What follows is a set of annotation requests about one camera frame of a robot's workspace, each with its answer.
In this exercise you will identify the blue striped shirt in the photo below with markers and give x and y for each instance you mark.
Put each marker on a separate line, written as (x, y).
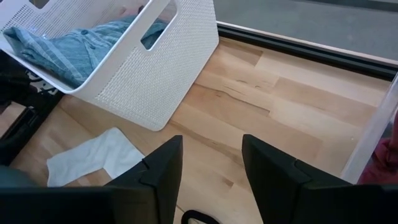
(71, 53)

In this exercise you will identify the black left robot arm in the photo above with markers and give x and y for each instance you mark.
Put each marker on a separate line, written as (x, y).
(12, 84)

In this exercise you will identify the light grey long-sleeve shirt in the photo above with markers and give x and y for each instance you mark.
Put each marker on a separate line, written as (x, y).
(93, 155)

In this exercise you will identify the white perforated plastic basket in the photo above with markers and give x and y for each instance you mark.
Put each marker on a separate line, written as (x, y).
(161, 77)

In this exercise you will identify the black clothes hanger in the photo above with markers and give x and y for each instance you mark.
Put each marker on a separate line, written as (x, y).
(192, 213)

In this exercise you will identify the clear plastic container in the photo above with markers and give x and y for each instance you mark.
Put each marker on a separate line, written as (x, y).
(370, 133)

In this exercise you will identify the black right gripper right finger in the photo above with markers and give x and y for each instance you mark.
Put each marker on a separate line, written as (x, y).
(280, 186)

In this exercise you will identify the maroon cloth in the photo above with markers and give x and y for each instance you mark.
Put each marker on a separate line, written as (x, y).
(385, 158)

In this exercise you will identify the pink knit cloth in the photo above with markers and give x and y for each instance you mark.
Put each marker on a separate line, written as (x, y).
(132, 11)

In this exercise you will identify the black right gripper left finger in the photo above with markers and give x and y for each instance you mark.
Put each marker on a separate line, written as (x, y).
(155, 186)

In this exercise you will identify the teal plastic bin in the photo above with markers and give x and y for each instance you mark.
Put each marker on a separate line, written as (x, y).
(12, 177)

